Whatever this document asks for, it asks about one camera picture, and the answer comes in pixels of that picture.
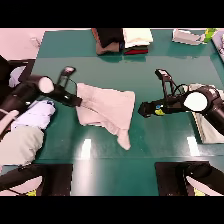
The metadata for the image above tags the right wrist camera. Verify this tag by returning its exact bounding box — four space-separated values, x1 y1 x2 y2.
154 68 178 101

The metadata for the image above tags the red garment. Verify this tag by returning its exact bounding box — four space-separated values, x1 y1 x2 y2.
123 48 150 56

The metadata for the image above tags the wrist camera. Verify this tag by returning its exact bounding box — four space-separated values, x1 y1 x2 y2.
154 68 178 101
55 66 77 98

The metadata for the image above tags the beige garment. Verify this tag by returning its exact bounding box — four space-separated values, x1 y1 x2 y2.
0 126 46 167

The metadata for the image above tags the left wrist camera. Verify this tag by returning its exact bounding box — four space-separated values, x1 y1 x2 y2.
55 66 77 98

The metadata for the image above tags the black cable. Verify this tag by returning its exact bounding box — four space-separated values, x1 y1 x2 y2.
173 83 190 98

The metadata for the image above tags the light blue garment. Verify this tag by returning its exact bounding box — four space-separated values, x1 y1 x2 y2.
11 99 56 131

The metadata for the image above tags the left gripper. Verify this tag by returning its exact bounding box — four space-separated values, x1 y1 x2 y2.
49 84 83 108

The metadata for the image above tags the black garment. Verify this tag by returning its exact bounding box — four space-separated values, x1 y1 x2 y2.
95 28 125 48

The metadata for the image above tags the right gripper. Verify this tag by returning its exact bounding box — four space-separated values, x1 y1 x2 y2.
137 96 184 119

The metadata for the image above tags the brown garment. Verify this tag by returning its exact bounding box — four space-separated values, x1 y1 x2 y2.
91 28 125 56

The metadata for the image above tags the green object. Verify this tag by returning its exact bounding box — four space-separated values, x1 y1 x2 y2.
203 28 218 43

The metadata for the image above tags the pink garment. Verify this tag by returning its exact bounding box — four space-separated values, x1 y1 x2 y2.
75 82 137 151

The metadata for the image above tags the white box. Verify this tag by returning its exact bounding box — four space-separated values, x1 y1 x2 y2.
172 28 205 46

